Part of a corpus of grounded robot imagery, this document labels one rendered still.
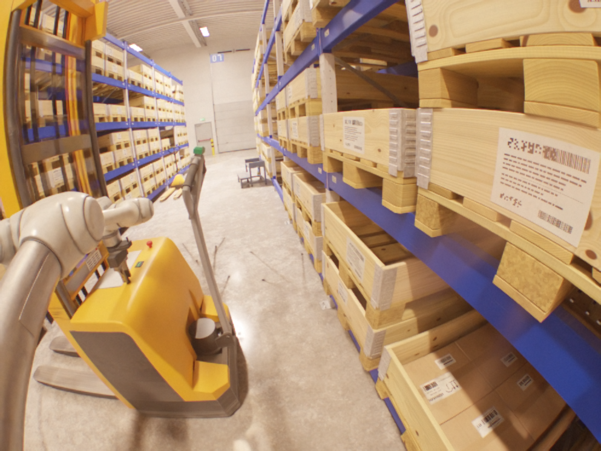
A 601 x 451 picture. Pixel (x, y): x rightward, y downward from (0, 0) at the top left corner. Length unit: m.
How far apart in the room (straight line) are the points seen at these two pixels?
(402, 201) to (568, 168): 0.55
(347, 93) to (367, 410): 2.05
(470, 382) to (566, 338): 0.76
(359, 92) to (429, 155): 1.27
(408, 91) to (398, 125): 1.34
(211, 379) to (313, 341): 0.85
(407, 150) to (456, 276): 0.40
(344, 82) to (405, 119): 1.10
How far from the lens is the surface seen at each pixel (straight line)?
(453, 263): 0.73
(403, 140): 0.79
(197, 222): 1.13
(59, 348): 2.74
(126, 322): 1.08
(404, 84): 2.10
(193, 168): 0.98
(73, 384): 2.30
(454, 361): 1.32
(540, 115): 0.49
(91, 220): 0.53
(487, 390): 1.30
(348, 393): 1.67
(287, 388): 1.69
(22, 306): 0.44
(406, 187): 0.82
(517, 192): 0.51
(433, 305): 1.32
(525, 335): 0.64
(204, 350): 1.57
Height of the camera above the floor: 1.48
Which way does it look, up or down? 24 degrees down
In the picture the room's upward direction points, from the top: 4 degrees counter-clockwise
